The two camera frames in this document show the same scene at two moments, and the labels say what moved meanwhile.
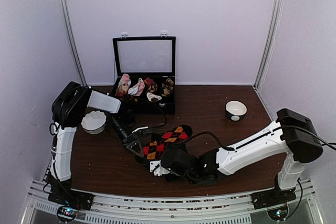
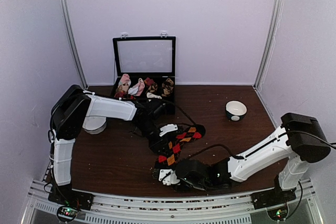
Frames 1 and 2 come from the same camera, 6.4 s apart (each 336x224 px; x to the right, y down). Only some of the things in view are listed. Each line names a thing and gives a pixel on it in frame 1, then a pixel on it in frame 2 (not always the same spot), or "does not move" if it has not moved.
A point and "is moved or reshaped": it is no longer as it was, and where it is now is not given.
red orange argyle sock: x=159 y=142 is moved or reshaped
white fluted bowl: x=93 y=123 does not move
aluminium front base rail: x=172 y=207 does not move
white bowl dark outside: x=235 y=110 does not move
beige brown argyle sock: x=168 y=86 does not move
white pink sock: x=137 y=89 does not move
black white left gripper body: x=116 y=124 to x=144 y=129
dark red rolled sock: x=148 y=81 does not move
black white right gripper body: x=191 y=179 to x=206 y=187
